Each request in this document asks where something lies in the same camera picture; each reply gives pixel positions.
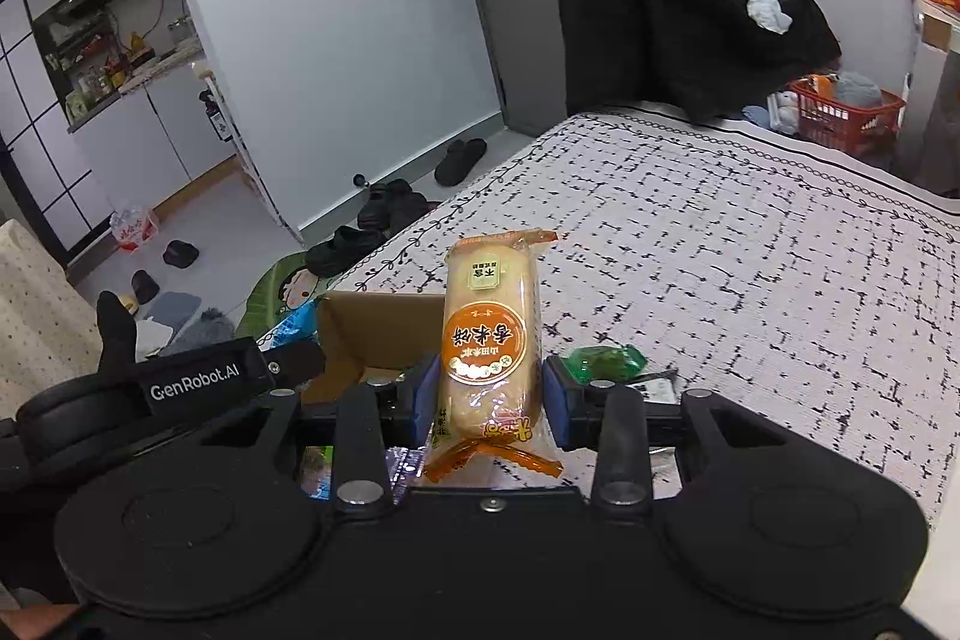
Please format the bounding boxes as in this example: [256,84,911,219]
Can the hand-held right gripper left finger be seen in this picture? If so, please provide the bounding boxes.
[161,353,443,515]

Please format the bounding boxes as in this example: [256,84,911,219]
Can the green cartoon print bag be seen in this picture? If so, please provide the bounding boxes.
[236,256,331,341]

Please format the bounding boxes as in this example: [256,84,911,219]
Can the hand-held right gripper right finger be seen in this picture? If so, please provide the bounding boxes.
[544,355,826,515]

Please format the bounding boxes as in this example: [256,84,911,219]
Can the black spray bottle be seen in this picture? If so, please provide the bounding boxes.
[199,89,233,142]

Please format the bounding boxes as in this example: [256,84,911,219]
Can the black slippers pair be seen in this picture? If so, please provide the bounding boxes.
[435,137,488,187]

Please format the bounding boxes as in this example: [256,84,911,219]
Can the white black patterned bedspread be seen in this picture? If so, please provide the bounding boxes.
[247,104,960,521]

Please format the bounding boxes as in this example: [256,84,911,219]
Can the grey blue floor mat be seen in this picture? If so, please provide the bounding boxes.
[142,291,203,330]

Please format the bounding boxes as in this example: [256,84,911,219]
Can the blue snack packet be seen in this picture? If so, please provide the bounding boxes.
[259,302,322,350]

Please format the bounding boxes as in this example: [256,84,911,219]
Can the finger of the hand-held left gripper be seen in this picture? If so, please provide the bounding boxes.
[261,340,328,388]

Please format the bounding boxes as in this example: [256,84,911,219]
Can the white crumpled cloth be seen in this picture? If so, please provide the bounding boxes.
[731,0,794,35]

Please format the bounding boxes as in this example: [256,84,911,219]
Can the brown cardboard box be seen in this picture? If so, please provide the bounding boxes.
[300,291,448,405]

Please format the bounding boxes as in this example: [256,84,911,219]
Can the red white plastic bag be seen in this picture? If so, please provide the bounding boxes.
[110,205,161,255]

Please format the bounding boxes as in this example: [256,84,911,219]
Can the cream dotted cushion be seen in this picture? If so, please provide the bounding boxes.
[0,218,102,420]

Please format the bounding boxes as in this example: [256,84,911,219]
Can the black framed sliding door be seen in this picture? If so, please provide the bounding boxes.
[0,0,102,270]

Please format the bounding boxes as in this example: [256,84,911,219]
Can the green candy packet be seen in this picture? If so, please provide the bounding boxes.
[562,344,650,387]

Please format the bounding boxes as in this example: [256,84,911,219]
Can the grey fuzzy cloth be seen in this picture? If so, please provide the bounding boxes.
[161,308,237,357]

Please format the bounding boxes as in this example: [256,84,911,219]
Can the white snack packet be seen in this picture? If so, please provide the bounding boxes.
[622,370,685,422]

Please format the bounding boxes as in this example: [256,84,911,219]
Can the red plastic basket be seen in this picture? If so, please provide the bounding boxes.
[787,76,906,155]

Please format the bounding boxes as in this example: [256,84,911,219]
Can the black shoes pair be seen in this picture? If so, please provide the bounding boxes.
[356,179,432,234]
[304,226,387,277]

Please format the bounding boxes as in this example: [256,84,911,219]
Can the white bed sheet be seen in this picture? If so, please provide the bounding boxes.
[892,171,960,618]

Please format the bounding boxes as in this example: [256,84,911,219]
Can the white cabinet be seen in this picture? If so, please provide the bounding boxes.
[67,59,252,214]

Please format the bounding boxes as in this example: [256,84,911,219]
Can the orange rice cracker packet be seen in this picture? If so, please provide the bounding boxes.
[420,229,563,483]

